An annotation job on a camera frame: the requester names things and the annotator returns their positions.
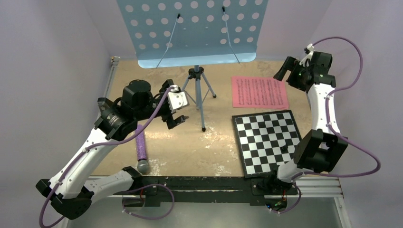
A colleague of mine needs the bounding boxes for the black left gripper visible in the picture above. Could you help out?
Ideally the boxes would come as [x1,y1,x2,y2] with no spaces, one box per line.
[134,80,188,128]

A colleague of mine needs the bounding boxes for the purple glitter microphone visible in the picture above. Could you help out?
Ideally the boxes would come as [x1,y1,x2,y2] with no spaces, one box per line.
[135,124,151,174]

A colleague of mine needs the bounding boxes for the light blue music stand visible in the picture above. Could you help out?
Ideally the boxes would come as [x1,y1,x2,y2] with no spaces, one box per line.
[117,0,268,114]

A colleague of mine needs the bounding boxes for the black metronome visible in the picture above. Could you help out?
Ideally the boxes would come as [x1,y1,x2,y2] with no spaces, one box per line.
[97,97,114,118]

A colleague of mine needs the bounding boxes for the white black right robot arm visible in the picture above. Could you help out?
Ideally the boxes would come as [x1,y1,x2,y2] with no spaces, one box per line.
[267,51,348,193]

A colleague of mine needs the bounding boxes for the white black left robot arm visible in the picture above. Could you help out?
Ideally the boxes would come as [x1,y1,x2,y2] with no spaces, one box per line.
[36,79,189,220]

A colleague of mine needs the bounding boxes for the black white chessboard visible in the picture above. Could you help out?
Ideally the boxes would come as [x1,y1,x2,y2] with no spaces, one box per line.
[231,110,302,178]

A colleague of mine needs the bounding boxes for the black chess pawn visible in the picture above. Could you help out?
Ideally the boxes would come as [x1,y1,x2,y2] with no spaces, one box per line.
[280,145,288,152]

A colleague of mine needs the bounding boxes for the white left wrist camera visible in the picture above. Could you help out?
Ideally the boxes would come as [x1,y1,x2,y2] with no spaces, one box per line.
[167,85,189,114]

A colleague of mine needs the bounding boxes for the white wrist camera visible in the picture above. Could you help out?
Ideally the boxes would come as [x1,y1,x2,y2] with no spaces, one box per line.
[304,43,314,60]
[167,85,189,114]

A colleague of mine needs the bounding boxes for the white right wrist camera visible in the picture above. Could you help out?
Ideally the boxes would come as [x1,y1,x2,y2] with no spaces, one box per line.
[304,43,314,60]

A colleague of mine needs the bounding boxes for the black base frame rail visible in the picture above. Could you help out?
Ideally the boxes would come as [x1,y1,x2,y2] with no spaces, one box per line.
[125,176,297,207]

